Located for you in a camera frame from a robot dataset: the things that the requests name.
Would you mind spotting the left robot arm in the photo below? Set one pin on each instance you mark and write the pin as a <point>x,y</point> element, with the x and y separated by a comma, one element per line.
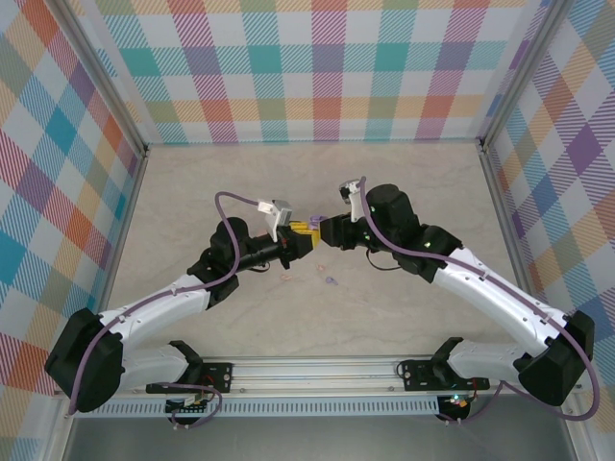
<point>144,317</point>

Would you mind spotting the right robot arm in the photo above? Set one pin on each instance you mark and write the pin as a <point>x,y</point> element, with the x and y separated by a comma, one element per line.
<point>499,312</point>

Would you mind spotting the grey metal shelf panel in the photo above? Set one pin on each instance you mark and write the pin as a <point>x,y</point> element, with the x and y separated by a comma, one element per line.
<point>312,439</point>

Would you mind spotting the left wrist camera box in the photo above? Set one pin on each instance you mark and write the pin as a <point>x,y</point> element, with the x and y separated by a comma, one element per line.
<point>281,209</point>

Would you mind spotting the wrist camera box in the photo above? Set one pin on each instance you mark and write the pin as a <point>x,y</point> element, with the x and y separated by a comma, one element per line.
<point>348,187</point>
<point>281,209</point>

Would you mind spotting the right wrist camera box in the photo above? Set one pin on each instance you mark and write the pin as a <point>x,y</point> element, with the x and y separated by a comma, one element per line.
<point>348,187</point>

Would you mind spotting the aluminium side rail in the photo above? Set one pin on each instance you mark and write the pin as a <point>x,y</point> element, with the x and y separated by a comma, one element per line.
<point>130,211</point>
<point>504,230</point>

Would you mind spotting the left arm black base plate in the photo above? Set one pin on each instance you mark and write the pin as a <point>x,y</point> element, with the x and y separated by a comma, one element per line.
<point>218,377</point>

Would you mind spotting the aluminium mounting rail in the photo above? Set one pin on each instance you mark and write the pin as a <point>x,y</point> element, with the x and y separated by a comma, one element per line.
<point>312,374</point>

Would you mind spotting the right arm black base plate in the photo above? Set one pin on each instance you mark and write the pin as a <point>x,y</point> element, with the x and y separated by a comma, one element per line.
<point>420,374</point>

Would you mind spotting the aluminium corner frame post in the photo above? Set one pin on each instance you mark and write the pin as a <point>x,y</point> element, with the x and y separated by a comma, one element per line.
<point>103,81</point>
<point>523,72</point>

